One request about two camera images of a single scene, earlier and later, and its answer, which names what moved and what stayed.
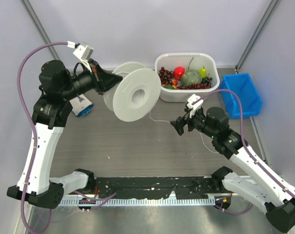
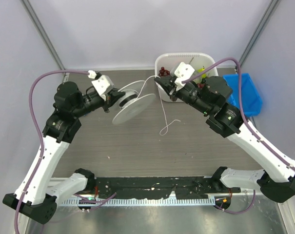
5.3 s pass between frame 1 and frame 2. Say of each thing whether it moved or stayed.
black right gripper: moved
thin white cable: moved
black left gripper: moved
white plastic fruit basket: stayed
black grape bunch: stayed
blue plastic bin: stayed
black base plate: stayed
